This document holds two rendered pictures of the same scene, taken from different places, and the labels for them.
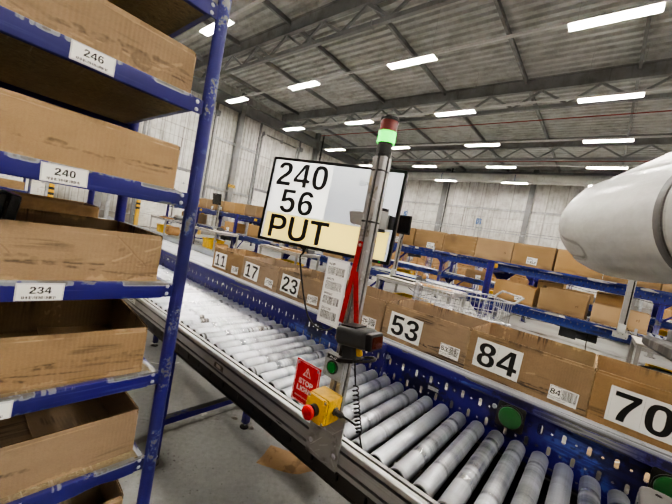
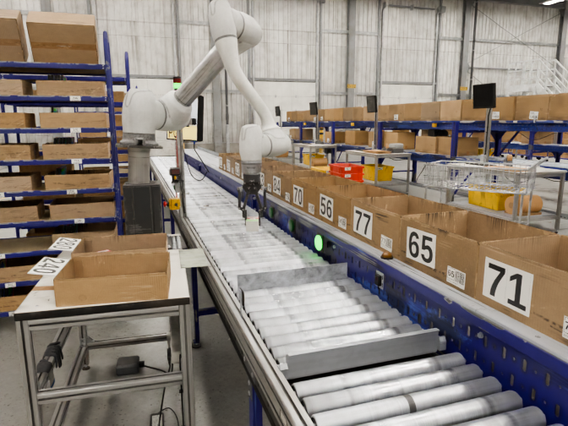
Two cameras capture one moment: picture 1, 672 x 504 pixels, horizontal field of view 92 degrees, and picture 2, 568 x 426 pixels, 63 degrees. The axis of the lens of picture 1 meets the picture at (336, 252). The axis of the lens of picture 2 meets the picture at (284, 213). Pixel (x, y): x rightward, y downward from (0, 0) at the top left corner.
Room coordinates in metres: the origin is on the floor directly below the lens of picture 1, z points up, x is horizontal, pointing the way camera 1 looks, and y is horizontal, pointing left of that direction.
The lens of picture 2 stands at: (-1.31, -2.29, 1.38)
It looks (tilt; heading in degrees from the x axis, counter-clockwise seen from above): 11 degrees down; 32
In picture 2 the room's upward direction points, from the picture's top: straight up
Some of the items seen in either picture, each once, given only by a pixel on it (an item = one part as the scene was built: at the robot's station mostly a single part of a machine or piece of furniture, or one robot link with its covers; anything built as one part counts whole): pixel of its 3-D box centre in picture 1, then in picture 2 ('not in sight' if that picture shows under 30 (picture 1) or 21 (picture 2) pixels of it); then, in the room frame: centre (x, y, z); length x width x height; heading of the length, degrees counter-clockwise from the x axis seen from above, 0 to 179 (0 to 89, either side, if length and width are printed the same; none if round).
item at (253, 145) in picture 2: not in sight; (253, 142); (0.34, -1.09, 1.29); 0.13 x 0.11 x 0.16; 172
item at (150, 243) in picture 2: not in sight; (123, 253); (0.00, -0.61, 0.80); 0.38 x 0.28 x 0.10; 136
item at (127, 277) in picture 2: not in sight; (117, 276); (-0.23, -0.86, 0.80); 0.38 x 0.28 x 0.10; 134
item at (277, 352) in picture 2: not in sight; (348, 343); (-0.12, -1.77, 0.72); 0.52 x 0.05 x 0.05; 141
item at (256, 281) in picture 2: not in sight; (294, 279); (0.19, -1.39, 0.76); 0.46 x 0.01 x 0.09; 141
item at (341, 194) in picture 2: not in sight; (359, 207); (0.75, -1.43, 0.96); 0.39 x 0.29 x 0.17; 51
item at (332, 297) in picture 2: not in sight; (308, 303); (0.09, -1.52, 0.72); 0.52 x 0.05 x 0.05; 141
